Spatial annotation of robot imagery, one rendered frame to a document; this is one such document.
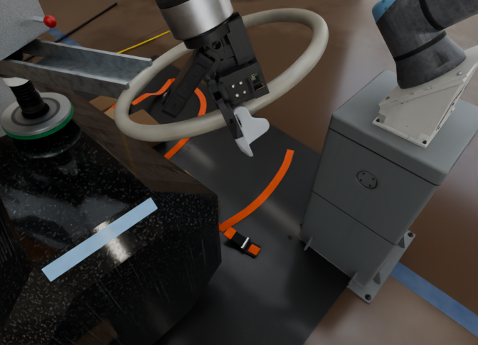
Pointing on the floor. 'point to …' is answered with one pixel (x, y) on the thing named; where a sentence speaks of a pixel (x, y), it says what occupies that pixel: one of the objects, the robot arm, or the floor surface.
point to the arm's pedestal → (376, 186)
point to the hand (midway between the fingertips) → (242, 142)
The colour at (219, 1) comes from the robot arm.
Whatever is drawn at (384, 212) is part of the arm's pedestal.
